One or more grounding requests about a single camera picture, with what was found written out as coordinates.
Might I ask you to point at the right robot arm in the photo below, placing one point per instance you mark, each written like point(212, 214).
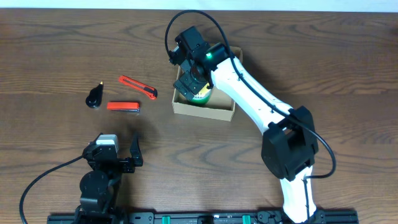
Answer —
point(288, 141)

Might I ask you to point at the red utility knife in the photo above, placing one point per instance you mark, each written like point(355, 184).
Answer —
point(149, 91)

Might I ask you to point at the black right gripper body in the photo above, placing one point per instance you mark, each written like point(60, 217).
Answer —
point(188, 81)

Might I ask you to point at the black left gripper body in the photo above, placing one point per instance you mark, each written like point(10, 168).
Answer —
point(124, 165)

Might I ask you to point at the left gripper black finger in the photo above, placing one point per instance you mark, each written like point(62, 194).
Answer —
point(98, 140)
point(135, 151)

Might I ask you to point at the yellow sticky note pad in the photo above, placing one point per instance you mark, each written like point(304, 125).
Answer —
point(205, 92)

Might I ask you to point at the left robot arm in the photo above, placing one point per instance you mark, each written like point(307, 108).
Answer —
point(99, 187)

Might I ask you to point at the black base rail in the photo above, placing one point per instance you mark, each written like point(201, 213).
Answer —
point(261, 217)

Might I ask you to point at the black correction tape dispenser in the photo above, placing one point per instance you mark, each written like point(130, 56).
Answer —
point(94, 99)

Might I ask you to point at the green tape roll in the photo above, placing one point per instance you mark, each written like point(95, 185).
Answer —
point(199, 102)

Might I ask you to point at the brown cardboard box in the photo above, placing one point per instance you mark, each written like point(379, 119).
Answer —
point(220, 106)

